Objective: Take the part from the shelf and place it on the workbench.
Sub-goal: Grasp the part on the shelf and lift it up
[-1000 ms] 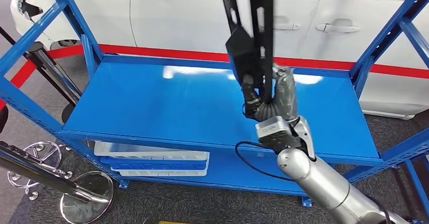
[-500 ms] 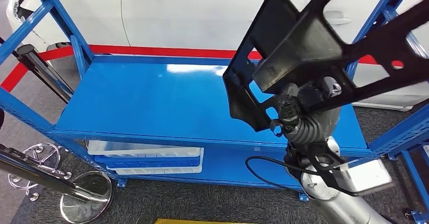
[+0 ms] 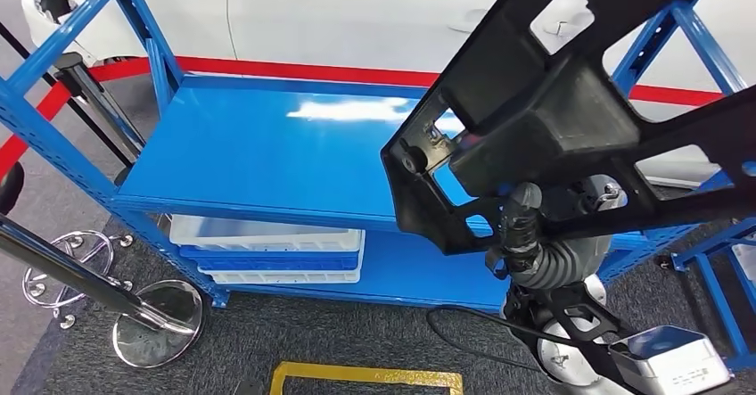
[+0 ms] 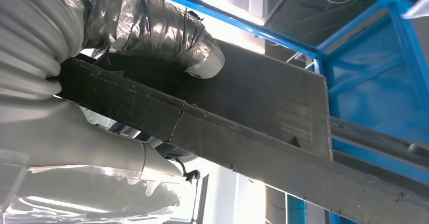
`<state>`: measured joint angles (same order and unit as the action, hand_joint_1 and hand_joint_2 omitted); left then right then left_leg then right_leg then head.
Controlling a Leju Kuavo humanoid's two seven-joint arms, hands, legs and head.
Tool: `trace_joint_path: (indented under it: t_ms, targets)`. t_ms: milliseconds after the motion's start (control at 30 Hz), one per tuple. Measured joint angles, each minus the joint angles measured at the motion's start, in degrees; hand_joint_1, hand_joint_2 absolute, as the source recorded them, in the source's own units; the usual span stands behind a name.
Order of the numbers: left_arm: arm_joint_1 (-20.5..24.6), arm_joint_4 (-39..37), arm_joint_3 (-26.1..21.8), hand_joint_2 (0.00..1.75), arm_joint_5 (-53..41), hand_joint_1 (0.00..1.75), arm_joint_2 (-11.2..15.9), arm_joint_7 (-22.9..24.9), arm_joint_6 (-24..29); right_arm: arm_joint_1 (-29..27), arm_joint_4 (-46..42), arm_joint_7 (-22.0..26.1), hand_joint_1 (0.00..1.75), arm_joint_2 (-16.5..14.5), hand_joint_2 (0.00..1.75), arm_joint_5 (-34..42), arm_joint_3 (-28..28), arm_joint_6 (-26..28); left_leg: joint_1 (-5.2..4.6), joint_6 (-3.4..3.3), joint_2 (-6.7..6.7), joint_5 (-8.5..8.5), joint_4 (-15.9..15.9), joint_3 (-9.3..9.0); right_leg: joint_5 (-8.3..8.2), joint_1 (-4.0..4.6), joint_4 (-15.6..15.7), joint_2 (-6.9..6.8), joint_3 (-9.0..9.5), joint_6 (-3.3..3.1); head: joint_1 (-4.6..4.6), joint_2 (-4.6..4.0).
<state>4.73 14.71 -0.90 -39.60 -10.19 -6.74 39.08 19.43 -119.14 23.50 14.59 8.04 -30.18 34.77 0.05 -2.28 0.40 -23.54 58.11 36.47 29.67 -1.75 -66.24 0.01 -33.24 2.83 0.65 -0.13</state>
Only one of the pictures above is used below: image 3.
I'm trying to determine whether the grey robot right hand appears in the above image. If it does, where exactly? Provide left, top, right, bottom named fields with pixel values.
left=485, top=173, right=629, bottom=281

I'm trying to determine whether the black plastic frame part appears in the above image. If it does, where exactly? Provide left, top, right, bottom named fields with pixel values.
left=381, top=0, right=756, bottom=258

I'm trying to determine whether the blue metal shelf rack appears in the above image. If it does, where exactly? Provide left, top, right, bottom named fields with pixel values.
left=0, top=0, right=756, bottom=314

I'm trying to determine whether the small blue metal rack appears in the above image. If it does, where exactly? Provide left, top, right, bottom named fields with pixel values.
left=670, top=218, right=756, bottom=374

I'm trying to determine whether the white plastic tray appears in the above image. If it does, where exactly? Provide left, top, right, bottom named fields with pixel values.
left=197, top=265, right=363, bottom=286
left=169, top=215, right=363, bottom=253

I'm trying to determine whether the white car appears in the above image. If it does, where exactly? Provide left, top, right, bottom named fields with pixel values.
left=21, top=0, right=756, bottom=190

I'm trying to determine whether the stanchion with chrome disc base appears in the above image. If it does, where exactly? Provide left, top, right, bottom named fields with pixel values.
left=0, top=211, right=206, bottom=371

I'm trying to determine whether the black stanchion belt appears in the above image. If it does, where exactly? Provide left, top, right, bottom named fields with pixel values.
left=0, top=21, right=135, bottom=167

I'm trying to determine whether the black stanchion pole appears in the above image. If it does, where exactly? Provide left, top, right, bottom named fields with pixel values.
left=53, top=51, right=148, bottom=188

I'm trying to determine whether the black round object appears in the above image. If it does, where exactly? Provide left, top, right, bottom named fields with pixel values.
left=0, top=161, right=26, bottom=217

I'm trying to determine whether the black right wrist camera bracket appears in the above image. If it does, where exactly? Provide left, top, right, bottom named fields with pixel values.
left=505, top=283, right=645, bottom=395

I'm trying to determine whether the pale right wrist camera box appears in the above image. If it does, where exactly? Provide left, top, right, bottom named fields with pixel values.
left=608, top=325, right=734, bottom=395

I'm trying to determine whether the chrome ring stand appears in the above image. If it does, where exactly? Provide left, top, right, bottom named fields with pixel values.
left=22, top=229, right=135, bottom=330

